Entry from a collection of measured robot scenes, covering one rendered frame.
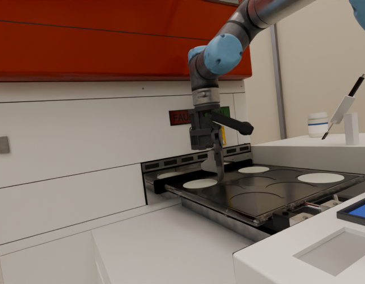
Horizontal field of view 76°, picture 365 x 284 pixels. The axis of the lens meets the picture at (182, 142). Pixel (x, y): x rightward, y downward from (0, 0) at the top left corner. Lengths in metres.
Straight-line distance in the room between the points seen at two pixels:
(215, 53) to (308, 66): 2.00
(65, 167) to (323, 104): 2.16
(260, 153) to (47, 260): 0.74
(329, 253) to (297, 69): 2.35
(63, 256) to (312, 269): 0.63
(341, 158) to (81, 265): 0.75
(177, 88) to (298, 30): 1.93
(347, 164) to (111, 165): 0.64
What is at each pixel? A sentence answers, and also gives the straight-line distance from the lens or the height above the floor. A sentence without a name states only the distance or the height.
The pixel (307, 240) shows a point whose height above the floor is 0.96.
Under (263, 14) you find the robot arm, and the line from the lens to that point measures 0.56.
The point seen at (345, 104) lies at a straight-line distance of 0.76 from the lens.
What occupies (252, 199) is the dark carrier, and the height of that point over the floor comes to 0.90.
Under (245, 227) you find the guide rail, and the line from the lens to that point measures 0.53.
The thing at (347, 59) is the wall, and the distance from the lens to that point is 2.41.
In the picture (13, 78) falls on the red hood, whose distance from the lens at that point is 0.66.
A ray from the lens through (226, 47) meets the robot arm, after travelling 0.53.
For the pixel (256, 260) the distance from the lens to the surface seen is 0.20.
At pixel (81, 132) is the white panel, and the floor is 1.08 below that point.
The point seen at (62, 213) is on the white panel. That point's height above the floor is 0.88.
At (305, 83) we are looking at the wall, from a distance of 2.48.
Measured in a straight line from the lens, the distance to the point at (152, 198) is 0.73.
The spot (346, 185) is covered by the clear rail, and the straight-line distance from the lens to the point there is 0.62.
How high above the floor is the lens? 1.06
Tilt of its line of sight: 3 degrees down
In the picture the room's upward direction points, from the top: 7 degrees counter-clockwise
